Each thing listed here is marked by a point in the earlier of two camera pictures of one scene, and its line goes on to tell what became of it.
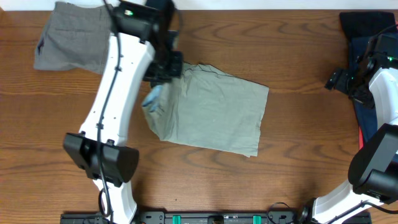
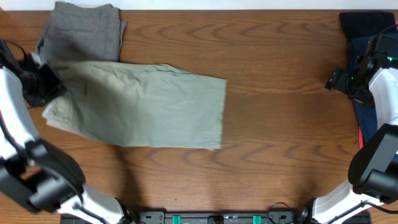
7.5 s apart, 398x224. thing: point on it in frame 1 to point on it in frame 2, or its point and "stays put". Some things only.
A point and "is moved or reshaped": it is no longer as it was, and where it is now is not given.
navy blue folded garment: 366,114 stays put
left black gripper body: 163,70 to 50,79
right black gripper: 337,79 stays put
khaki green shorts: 204,106 is moved or reshaped
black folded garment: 365,23 stays put
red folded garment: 360,139 stays put
